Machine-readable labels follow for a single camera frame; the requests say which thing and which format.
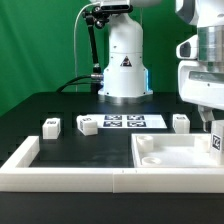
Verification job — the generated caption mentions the white square tabletop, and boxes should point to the white square tabletop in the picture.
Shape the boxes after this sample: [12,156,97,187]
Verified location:
[131,134,219,168]

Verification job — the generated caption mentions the black camera on mount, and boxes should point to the black camera on mount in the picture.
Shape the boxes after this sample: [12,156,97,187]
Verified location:
[90,0,133,15]

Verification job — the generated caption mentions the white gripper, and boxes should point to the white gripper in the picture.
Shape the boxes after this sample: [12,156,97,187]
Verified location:
[176,33,224,132]

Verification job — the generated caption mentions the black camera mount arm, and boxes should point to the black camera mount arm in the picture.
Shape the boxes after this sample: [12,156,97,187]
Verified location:
[82,9,110,94]

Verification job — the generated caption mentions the white U-shaped fence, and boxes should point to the white U-shaped fence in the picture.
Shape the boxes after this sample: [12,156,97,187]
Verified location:
[0,136,224,193]

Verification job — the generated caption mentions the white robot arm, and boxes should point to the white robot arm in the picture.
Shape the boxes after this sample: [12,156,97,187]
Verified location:
[90,0,224,123]

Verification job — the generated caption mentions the black cable bundle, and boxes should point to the black cable bundle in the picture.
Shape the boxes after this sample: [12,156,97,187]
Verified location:
[55,75,103,94]

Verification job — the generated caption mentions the white cable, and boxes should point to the white cable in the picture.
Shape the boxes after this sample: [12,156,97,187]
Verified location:
[73,3,102,93]

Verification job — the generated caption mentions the paper sheet with AprilTags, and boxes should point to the paper sheet with AprilTags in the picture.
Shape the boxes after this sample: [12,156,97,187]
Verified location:
[77,114,167,129]

